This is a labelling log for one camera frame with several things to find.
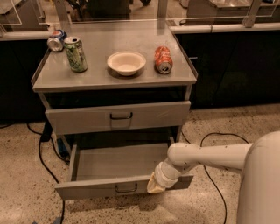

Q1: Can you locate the white counter rail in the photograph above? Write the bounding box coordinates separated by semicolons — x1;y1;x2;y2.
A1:
169;23;280;34

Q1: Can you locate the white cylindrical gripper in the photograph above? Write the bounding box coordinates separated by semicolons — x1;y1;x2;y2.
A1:
147;161;181;194

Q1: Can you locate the grey metal drawer cabinet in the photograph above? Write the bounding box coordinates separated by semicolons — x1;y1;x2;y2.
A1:
33;21;196;141

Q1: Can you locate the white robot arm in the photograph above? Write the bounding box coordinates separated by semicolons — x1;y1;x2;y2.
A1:
147;131;280;224

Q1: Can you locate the black cable left floor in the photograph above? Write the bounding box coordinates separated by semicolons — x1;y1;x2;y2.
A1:
25;122;71;224

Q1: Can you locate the orange soda can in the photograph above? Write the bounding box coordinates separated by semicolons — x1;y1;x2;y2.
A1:
154;46;173;74

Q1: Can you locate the grey drawer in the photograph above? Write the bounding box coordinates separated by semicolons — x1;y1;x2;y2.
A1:
54;136;194;201
45;101;190;135

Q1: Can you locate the grey top drawer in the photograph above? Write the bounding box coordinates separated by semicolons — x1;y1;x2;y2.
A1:
45;101;190;135

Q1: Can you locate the white paper bowl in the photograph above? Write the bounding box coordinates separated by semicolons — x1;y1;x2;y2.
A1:
107;51;146;76

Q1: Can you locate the green soda can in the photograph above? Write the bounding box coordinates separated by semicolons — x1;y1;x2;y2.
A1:
64;37;88;73

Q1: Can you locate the blue red soda can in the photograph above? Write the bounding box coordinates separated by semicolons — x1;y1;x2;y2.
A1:
47;30;67;52

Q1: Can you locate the black cable right floor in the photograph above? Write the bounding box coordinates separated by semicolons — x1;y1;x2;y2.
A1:
181;130;250;224

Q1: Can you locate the black cable floor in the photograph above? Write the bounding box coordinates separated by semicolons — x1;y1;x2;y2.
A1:
181;130;250;224
25;122;71;224

